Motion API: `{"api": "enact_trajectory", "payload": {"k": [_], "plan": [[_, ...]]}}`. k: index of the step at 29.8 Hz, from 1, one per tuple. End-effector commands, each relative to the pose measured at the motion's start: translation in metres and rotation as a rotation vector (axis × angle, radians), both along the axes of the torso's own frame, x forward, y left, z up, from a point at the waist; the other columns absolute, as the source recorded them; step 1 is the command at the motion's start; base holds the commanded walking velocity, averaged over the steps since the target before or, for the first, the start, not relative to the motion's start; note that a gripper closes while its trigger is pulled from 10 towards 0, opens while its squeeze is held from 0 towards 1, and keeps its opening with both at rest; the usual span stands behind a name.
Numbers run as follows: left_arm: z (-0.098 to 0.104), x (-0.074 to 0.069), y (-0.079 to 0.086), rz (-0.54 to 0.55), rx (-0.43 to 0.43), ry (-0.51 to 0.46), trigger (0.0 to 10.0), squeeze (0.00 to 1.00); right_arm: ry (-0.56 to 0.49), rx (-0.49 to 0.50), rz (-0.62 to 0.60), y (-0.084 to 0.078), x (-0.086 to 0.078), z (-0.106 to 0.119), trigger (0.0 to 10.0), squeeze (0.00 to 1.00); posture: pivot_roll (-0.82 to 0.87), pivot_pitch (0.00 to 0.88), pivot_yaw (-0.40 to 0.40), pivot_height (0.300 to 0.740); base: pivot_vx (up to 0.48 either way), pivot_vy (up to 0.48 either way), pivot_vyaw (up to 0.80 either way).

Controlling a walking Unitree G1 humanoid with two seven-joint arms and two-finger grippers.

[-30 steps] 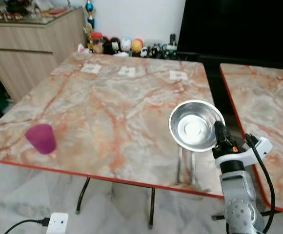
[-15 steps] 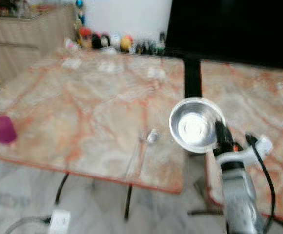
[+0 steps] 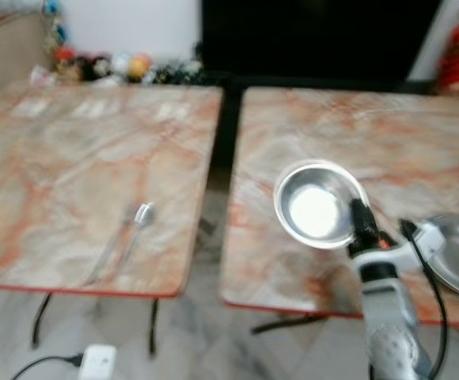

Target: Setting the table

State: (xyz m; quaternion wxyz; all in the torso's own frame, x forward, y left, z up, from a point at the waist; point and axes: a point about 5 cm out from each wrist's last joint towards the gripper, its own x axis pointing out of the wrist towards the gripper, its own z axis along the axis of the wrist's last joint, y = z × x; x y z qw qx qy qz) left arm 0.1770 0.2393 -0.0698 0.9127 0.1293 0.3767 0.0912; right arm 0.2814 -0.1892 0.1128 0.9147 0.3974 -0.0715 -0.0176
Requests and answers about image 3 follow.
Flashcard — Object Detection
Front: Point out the shiny steel bowl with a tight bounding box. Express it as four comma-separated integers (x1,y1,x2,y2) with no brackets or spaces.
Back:
274,160,371,251

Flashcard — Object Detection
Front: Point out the marble top table with dishes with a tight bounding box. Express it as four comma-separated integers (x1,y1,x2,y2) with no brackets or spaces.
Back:
219,85,459,335

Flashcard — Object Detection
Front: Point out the black television screen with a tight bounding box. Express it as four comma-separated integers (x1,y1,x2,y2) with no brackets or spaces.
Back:
199,0,445,81

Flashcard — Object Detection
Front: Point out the steel spoon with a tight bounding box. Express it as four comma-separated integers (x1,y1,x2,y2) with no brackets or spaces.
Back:
112,203,157,278

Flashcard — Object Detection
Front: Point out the dark green decoration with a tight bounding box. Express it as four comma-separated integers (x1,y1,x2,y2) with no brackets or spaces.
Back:
153,60,204,86

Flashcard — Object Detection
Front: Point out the orange round toy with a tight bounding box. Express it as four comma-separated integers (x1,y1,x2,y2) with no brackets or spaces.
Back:
128,53,152,81

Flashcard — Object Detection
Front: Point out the white round toy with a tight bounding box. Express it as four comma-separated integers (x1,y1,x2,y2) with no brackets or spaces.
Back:
112,52,131,77

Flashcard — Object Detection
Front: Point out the marble top table with cutlery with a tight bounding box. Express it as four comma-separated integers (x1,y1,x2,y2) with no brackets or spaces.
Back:
0,82,225,357

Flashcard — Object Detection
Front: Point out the white power adapter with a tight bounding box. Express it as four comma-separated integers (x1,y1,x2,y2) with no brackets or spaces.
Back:
78,344,119,380

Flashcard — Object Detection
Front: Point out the black plush toy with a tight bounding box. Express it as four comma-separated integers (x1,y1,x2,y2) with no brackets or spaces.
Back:
85,55,113,82

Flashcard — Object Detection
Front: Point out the red small toy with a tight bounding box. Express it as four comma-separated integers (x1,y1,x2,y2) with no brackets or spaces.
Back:
53,47,78,82

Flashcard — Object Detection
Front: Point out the blue hanging ornament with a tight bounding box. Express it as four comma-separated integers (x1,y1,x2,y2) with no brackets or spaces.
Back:
43,0,66,48

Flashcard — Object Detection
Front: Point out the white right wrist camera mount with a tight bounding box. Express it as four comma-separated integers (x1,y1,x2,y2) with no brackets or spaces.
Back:
347,221,445,276

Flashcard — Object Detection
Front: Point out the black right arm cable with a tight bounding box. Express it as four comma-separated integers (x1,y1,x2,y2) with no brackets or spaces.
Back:
399,219,450,380

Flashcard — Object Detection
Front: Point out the black power cord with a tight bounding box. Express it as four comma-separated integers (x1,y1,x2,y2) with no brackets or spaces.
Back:
11,353,85,380

